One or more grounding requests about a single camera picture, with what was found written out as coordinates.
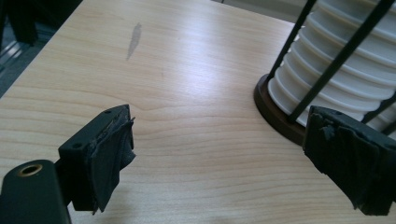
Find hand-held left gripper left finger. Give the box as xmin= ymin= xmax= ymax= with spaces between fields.
xmin=55 ymin=104 xmax=136 ymax=216

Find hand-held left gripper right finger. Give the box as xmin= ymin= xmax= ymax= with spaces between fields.
xmin=303 ymin=105 xmax=396 ymax=217

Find short stack of white cups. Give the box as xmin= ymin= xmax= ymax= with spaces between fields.
xmin=267 ymin=0 xmax=396 ymax=141

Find black wire cup holder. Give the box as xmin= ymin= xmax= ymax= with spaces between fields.
xmin=253 ymin=0 xmax=396 ymax=147

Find black curtain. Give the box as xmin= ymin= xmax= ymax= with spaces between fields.
xmin=0 ymin=0 xmax=83 ymax=47

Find aluminium floor rail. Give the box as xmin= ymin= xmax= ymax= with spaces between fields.
xmin=0 ymin=38 xmax=43 ymax=74

